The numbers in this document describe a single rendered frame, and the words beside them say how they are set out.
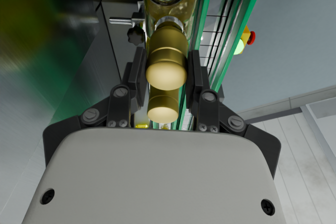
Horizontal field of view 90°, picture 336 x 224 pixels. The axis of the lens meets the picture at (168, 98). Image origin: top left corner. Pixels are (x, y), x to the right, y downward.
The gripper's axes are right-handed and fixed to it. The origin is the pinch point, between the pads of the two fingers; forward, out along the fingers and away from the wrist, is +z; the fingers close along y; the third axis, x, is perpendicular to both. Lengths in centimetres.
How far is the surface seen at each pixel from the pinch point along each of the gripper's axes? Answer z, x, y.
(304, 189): 32, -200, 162
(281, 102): 134, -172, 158
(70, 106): 5.6, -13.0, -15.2
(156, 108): 0.1, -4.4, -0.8
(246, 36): 33.9, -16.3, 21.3
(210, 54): 28.4, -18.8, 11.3
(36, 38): 4.0, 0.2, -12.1
